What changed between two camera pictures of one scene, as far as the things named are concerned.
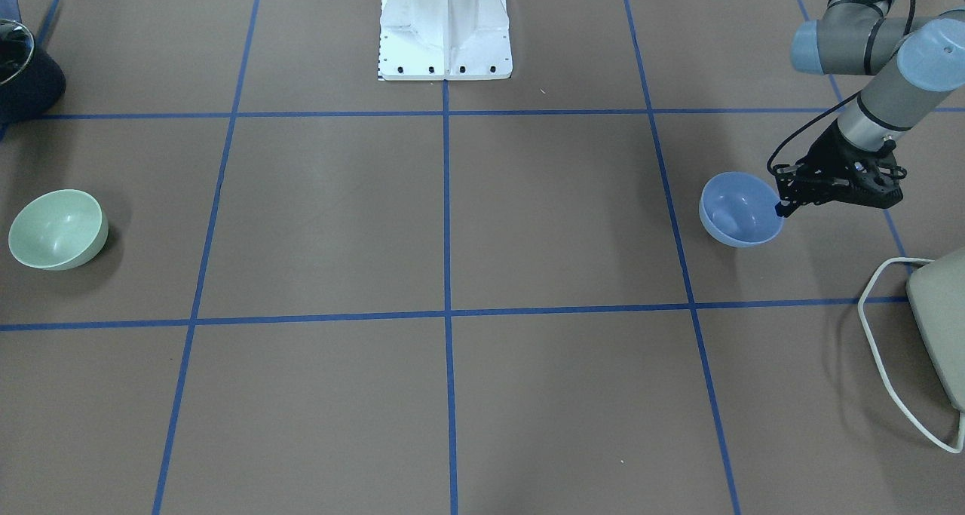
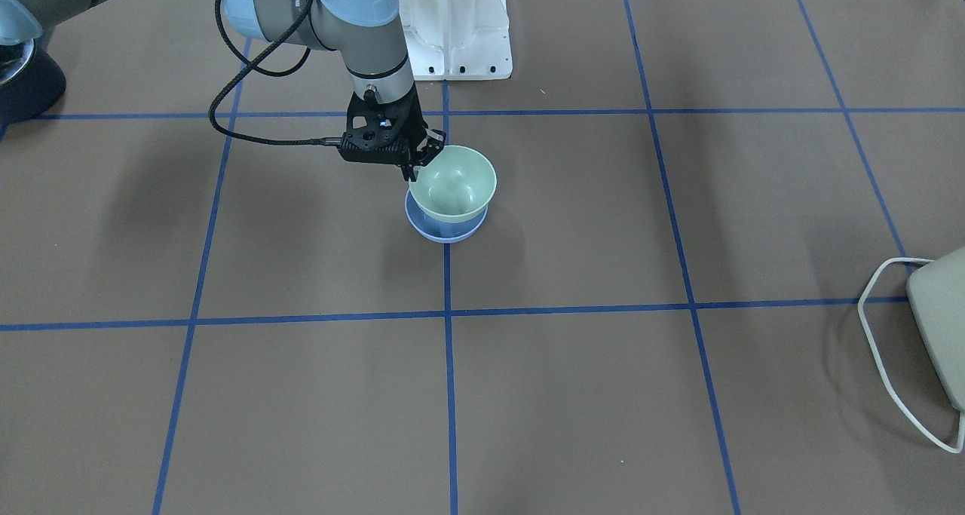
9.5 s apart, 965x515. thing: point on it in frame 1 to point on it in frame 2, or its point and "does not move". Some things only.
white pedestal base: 451,26 does not move
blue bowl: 739,210 to 443,229
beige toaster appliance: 935,287 does not move
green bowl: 58,230 to 456,185
